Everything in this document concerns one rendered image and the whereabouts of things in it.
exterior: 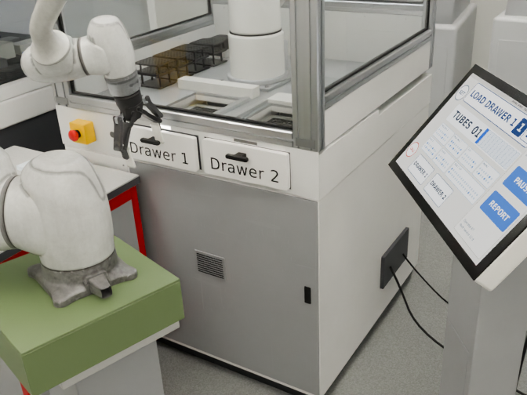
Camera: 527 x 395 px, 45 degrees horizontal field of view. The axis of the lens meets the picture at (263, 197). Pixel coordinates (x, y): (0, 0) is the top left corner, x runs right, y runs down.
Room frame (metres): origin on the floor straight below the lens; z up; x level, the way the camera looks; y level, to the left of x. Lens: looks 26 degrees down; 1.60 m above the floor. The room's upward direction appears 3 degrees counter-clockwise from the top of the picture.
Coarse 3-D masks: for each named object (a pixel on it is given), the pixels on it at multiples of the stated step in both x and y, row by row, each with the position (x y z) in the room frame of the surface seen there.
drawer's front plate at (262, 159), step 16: (208, 144) 1.75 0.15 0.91; (224, 144) 1.71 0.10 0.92; (240, 144) 1.70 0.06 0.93; (208, 160) 1.75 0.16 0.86; (224, 160) 1.72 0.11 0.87; (256, 160) 1.66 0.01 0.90; (272, 160) 1.63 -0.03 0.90; (288, 160) 1.61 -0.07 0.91; (224, 176) 1.72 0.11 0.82; (240, 176) 1.69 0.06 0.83; (256, 176) 1.66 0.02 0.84; (272, 176) 1.63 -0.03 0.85; (288, 176) 1.61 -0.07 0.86
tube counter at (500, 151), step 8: (480, 128) 1.24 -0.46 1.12; (488, 128) 1.22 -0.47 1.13; (472, 136) 1.24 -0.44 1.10; (480, 136) 1.21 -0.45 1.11; (488, 136) 1.19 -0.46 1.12; (496, 136) 1.17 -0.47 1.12; (480, 144) 1.19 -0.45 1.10; (488, 144) 1.17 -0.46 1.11; (496, 144) 1.15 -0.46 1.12; (504, 144) 1.13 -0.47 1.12; (488, 152) 1.15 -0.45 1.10; (496, 152) 1.13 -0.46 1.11; (504, 152) 1.12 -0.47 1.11; (512, 152) 1.10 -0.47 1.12; (520, 152) 1.08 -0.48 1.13; (496, 160) 1.12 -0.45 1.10; (504, 160) 1.10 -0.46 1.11; (512, 160) 1.08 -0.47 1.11; (504, 168) 1.08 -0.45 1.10
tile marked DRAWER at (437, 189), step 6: (438, 174) 1.23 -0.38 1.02; (432, 180) 1.23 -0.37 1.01; (438, 180) 1.21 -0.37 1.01; (444, 180) 1.20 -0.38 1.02; (426, 186) 1.23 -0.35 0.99; (432, 186) 1.22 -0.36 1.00; (438, 186) 1.20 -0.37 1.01; (444, 186) 1.18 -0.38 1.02; (426, 192) 1.22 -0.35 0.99; (432, 192) 1.20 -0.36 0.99; (438, 192) 1.18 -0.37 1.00; (444, 192) 1.17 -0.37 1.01; (450, 192) 1.15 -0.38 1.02; (432, 198) 1.18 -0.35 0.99; (438, 198) 1.17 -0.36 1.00; (444, 198) 1.15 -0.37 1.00; (438, 204) 1.15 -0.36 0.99
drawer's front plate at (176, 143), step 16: (144, 128) 1.88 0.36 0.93; (128, 144) 1.91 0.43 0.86; (144, 144) 1.88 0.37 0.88; (160, 144) 1.84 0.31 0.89; (176, 144) 1.80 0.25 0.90; (192, 144) 1.77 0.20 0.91; (144, 160) 1.88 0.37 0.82; (160, 160) 1.84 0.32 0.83; (176, 160) 1.81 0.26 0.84; (192, 160) 1.77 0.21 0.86
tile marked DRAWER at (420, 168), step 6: (420, 156) 1.34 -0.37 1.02; (414, 162) 1.34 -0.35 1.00; (420, 162) 1.32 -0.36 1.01; (426, 162) 1.30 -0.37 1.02; (408, 168) 1.34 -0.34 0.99; (414, 168) 1.32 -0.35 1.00; (420, 168) 1.30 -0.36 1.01; (426, 168) 1.28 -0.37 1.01; (432, 168) 1.27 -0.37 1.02; (414, 174) 1.30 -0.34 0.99; (420, 174) 1.28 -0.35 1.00; (426, 174) 1.27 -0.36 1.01; (420, 180) 1.27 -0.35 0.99
